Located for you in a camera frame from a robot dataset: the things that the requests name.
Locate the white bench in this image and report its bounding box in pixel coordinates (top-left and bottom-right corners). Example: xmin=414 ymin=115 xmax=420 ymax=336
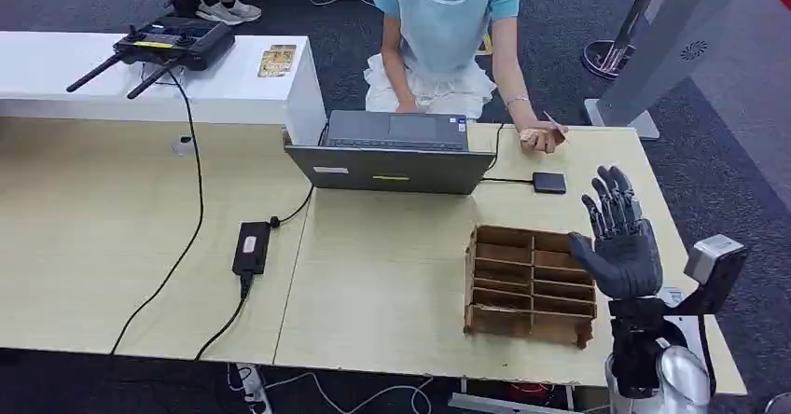
xmin=0 ymin=30 xmax=328 ymax=146

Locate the long black controller cable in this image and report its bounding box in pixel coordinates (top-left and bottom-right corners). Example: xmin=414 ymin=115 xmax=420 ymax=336
xmin=109 ymin=70 xmax=206 ymax=356

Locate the person's left hand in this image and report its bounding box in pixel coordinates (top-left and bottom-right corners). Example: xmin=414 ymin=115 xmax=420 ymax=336
xmin=518 ymin=119 xmax=569 ymax=156

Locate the person at the laptop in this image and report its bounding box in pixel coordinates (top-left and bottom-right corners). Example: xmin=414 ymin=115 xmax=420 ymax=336
xmin=364 ymin=0 xmax=569 ymax=156

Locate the grey laptop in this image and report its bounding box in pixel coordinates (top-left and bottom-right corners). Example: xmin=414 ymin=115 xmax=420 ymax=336
xmin=283 ymin=110 xmax=497 ymax=197

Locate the black portable drive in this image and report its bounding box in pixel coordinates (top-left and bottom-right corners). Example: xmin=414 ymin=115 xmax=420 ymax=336
xmin=532 ymin=171 xmax=568 ymax=196

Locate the black laptop charging cable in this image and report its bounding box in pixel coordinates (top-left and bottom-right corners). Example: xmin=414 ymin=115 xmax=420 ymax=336
xmin=269 ymin=185 xmax=317 ymax=230

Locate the round base with pole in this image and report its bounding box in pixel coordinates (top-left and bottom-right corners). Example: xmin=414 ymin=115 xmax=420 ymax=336
xmin=581 ymin=0 xmax=673 ymax=82

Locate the white floor cable under desk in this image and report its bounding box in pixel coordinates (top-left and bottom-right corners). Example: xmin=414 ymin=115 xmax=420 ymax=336
xmin=264 ymin=370 xmax=435 ymax=414

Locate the wooden card box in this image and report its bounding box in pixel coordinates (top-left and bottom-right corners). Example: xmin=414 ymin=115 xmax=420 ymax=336
xmin=463 ymin=224 xmax=598 ymax=350

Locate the white power strip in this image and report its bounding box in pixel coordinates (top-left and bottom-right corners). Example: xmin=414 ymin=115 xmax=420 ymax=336
xmin=233 ymin=363 xmax=273 ymax=414

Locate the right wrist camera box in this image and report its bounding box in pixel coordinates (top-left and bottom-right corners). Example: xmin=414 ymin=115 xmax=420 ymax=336
xmin=663 ymin=233 xmax=748 ymax=318

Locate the black adapter mains cable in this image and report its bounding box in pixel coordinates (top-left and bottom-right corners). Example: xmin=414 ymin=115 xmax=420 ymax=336
xmin=193 ymin=273 xmax=256 ymax=363

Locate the black power adapter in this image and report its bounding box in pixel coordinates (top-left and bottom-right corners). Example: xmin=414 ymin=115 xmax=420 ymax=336
xmin=231 ymin=220 xmax=272 ymax=277

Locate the stack of gold cards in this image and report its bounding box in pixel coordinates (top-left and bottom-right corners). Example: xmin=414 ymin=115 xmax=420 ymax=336
xmin=257 ymin=43 xmax=298 ymax=79

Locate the white desk frame bar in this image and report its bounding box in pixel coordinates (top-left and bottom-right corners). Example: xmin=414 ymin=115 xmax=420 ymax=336
xmin=447 ymin=378 xmax=577 ymax=414

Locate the thin black drive cable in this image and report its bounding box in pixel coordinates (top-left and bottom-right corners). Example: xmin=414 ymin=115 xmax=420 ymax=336
xmin=479 ymin=122 xmax=536 ymax=185

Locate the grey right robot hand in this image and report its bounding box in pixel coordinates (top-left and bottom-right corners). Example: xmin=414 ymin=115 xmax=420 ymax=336
xmin=566 ymin=164 xmax=664 ymax=303

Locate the black remote controller with antennas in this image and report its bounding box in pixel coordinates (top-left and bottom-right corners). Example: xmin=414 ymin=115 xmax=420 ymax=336
xmin=65 ymin=15 xmax=237 ymax=101

